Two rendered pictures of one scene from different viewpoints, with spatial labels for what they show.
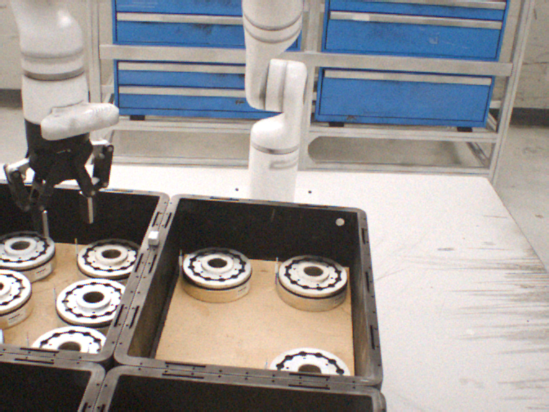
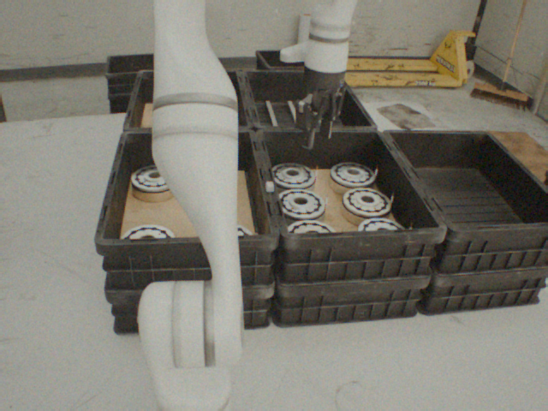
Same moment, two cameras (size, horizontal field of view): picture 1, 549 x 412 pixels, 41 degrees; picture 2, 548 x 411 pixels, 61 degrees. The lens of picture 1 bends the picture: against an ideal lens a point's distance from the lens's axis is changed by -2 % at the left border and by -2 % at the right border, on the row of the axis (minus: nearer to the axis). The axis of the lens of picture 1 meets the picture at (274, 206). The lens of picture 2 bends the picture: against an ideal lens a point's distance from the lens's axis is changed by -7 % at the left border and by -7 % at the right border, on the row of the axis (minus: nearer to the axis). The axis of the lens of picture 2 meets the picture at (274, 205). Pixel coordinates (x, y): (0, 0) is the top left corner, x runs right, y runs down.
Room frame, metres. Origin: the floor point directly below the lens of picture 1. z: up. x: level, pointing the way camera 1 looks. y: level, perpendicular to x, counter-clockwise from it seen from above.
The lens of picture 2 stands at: (1.63, 0.02, 1.43)
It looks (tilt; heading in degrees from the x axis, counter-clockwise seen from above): 35 degrees down; 168
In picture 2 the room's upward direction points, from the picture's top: 5 degrees clockwise
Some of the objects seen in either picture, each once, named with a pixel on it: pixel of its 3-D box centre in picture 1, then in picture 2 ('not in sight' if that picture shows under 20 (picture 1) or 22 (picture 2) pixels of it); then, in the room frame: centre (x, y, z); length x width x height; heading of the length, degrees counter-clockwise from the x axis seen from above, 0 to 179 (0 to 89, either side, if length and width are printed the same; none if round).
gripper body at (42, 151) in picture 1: (59, 144); (323, 86); (0.80, 0.26, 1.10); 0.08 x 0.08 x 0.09
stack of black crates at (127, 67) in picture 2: not in sight; (148, 103); (-0.86, -0.19, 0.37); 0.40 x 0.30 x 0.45; 95
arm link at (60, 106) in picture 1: (62, 92); (318, 46); (0.79, 0.25, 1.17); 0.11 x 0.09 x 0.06; 43
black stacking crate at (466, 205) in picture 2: not in sight; (466, 196); (0.83, 0.61, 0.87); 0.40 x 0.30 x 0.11; 179
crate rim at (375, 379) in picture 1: (259, 279); (187, 181); (0.82, 0.01, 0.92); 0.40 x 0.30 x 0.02; 179
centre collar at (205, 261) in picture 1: (216, 264); not in sight; (0.93, 0.08, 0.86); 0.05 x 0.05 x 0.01
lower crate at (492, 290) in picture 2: not in sight; (453, 234); (0.83, 0.61, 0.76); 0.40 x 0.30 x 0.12; 179
